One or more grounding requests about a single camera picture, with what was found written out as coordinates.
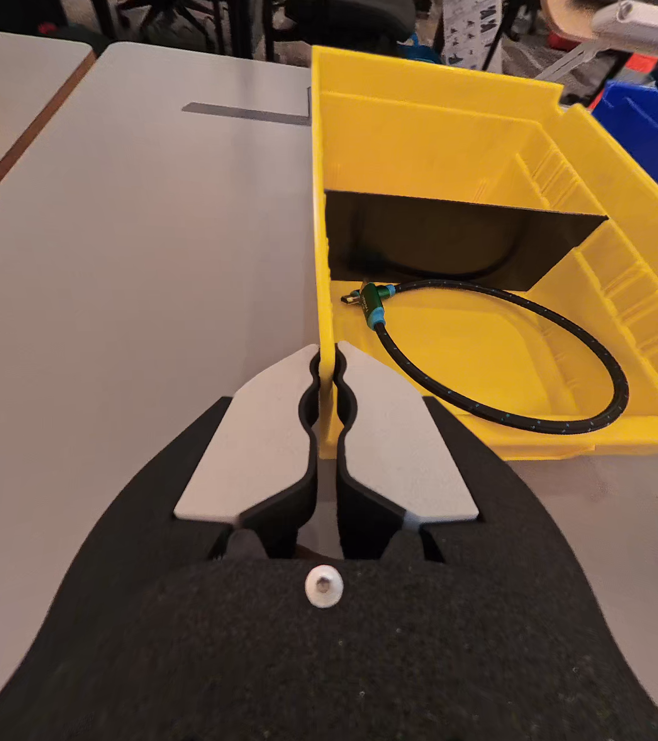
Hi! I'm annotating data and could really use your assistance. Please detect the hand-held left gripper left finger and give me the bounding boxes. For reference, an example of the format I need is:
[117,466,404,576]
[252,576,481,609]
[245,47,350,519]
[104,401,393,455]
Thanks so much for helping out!
[174,344,319,559]

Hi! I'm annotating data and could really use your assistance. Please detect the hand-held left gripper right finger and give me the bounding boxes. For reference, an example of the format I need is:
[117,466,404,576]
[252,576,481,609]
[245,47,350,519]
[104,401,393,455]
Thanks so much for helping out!
[335,342,478,559]

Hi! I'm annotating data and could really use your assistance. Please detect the yellow plastic bin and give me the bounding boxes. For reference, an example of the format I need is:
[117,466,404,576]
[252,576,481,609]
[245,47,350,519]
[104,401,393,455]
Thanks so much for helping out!
[310,45,658,461]

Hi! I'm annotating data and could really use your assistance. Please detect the blue plastic bin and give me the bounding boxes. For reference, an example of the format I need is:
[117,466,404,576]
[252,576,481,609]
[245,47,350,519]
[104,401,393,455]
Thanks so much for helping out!
[590,80,658,227]

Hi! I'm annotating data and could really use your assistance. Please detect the grey desk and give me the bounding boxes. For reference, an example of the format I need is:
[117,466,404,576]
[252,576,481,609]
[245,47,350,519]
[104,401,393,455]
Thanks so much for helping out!
[0,42,658,741]

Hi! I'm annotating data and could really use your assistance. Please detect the black divider panel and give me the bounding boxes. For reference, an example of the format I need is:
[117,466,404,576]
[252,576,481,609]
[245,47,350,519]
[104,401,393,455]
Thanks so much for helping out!
[324,190,609,291]

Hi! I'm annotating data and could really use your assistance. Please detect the grey tape strip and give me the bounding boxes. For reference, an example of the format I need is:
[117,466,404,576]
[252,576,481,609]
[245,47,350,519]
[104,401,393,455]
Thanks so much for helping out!
[181,87,312,126]

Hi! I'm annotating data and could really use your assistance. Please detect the white printed sheet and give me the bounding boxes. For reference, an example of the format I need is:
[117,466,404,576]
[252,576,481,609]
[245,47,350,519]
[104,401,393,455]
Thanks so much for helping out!
[442,0,506,71]

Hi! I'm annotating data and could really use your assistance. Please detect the black office chair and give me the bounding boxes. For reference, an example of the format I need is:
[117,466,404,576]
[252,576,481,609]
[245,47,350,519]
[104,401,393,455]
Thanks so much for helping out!
[262,0,417,60]

